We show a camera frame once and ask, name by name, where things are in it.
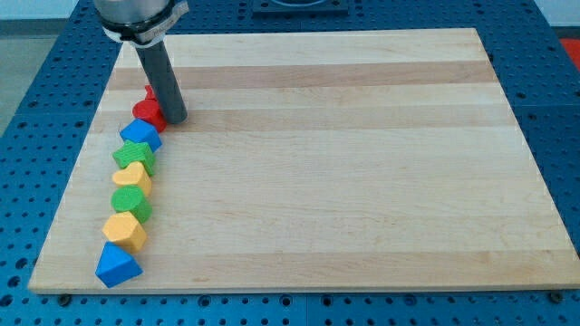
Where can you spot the yellow heart block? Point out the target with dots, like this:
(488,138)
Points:
(134,174)

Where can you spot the red star block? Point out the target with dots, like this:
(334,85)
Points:
(150,94)

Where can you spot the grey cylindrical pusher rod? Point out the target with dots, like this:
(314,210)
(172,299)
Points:
(158,69)

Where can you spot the blue triangle block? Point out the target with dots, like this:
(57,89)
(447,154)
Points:
(116,266)

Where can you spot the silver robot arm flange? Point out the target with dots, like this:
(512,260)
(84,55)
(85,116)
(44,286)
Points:
(142,23)

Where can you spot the green cylinder block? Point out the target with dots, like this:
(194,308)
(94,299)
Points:
(132,199)

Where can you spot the green star block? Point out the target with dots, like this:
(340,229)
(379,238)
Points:
(131,152)

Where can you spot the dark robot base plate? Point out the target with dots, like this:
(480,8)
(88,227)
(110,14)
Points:
(268,7)

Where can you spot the yellow hexagon block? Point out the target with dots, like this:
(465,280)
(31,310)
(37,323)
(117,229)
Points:
(124,230)

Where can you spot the wooden board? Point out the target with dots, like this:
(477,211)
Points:
(380,161)

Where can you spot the blue cube block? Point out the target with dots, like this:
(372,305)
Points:
(141,131)

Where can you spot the red cylinder block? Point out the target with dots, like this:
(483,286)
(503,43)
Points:
(149,111)

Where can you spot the red object at edge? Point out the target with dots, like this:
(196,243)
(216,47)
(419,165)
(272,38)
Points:
(572,48)

